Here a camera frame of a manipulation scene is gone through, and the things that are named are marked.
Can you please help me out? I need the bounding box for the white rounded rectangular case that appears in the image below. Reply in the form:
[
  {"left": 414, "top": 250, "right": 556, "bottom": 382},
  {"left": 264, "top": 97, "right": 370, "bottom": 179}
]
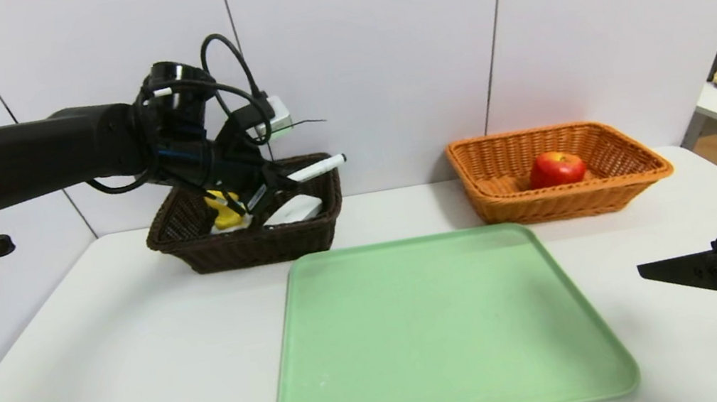
[{"left": 259, "top": 191, "right": 326, "bottom": 229}]

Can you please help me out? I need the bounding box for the black left wrist cable loop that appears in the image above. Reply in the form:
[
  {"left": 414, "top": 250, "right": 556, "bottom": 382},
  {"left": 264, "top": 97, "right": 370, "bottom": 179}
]
[{"left": 198, "top": 28, "right": 269, "bottom": 121}]

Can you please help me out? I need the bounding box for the black cable with white tag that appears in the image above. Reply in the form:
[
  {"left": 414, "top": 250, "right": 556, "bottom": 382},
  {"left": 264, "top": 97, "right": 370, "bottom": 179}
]
[{"left": 139, "top": 66, "right": 279, "bottom": 164}]

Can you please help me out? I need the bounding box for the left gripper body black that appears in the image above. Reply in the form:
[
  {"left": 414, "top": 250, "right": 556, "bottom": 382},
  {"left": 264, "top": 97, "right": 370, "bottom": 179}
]
[{"left": 205, "top": 143, "right": 281, "bottom": 229}]

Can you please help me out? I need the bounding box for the yellow duck toy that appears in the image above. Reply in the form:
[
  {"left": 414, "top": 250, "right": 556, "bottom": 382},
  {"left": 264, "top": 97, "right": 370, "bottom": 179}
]
[{"left": 203, "top": 184, "right": 256, "bottom": 236}]

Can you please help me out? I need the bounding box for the white marker pen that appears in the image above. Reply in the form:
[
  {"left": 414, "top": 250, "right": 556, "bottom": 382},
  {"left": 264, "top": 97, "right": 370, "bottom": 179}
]
[{"left": 284, "top": 153, "right": 350, "bottom": 185}]

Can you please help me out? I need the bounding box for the orange wicker basket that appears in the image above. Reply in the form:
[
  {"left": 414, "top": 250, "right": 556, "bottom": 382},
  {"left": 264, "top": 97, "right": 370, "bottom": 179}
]
[{"left": 443, "top": 107, "right": 679, "bottom": 237}]

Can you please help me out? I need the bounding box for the dark brown wicker basket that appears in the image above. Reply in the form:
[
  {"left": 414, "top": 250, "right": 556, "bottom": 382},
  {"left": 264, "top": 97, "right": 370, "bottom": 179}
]
[{"left": 137, "top": 151, "right": 351, "bottom": 283}]

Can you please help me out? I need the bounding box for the thin black wire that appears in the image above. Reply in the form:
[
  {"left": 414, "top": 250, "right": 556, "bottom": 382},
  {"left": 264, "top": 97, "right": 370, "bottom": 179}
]
[{"left": 278, "top": 116, "right": 328, "bottom": 132}]

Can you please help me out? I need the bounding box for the red yellow apple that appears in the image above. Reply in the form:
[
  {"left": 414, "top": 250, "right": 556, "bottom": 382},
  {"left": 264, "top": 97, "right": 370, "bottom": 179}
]
[{"left": 526, "top": 147, "right": 590, "bottom": 192}]

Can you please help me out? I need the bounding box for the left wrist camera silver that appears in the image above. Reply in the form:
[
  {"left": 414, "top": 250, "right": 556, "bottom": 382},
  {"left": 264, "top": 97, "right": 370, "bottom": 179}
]
[{"left": 242, "top": 92, "right": 295, "bottom": 141}]

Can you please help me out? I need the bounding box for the black left forearm cable loop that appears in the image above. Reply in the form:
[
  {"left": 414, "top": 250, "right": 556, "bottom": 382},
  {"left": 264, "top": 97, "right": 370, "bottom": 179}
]
[{"left": 83, "top": 164, "right": 164, "bottom": 202}]

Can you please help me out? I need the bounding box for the light green plastic tray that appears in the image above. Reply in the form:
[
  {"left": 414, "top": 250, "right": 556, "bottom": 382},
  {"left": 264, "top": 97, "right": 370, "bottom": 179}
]
[{"left": 252, "top": 205, "right": 644, "bottom": 402}]

